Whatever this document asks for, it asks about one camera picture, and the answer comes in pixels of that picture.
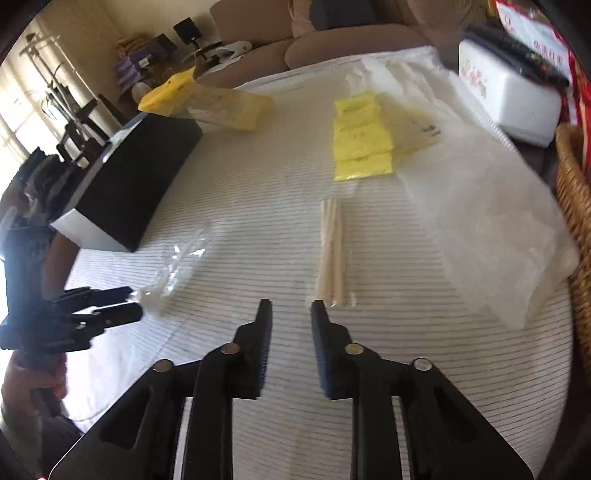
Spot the white tissue box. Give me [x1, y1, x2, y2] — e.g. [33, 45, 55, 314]
[458, 39, 563, 148]

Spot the clear plastic wrapper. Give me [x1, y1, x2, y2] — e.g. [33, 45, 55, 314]
[131, 222, 213, 318]

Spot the wicker basket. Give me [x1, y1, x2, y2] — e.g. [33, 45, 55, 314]
[554, 122, 591, 289]

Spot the black speaker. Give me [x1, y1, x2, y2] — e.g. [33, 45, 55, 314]
[173, 17, 204, 47]
[154, 34, 179, 59]

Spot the wooden armchair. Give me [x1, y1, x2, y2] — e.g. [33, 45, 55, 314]
[55, 92, 128, 169]

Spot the wooden chopsticks pair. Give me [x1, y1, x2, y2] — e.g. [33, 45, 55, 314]
[307, 198, 359, 311]

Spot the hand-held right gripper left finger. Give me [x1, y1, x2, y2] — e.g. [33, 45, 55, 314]
[48, 299, 273, 480]

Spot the yellow napkin packets row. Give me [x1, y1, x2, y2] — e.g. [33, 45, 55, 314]
[379, 99, 441, 155]

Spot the pile of clothes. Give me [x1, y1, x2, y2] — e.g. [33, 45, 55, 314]
[9, 148, 66, 227]

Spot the small yellow packet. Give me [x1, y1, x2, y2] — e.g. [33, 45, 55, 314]
[333, 131, 393, 161]
[335, 113, 385, 139]
[334, 154, 396, 182]
[335, 91, 380, 117]

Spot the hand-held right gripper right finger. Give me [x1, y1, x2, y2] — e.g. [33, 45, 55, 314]
[310, 300, 535, 480]

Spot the striped white desktop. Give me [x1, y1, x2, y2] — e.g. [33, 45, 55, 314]
[48, 44, 575, 480]

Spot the yellow snack bag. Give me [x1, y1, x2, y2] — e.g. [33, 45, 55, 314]
[139, 69, 274, 133]

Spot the brown sofa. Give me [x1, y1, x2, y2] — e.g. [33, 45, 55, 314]
[210, 0, 467, 71]

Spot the black storage box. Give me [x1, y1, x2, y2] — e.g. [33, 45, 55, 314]
[51, 113, 204, 253]

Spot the person's left hand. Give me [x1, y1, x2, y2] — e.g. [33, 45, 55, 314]
[1, 355, 68, 418]

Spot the stack of purple packs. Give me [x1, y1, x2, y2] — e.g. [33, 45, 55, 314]
[113, 50, 153, 86]

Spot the blue cushion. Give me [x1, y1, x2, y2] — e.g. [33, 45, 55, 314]
[310, 0, 376, 34]

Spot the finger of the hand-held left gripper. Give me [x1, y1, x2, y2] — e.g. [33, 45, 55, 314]
[62, 285, 136, 308]
[90, 301, 144, 330]

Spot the black remote control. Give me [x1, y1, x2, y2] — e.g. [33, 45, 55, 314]
[462, 23, 571, 89]

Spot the stack of white plastic bags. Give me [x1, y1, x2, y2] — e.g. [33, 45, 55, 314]
[360, 46, 581, 329]

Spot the person's left forearm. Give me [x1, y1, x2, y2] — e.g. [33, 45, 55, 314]
[0, 401, 85, 467]

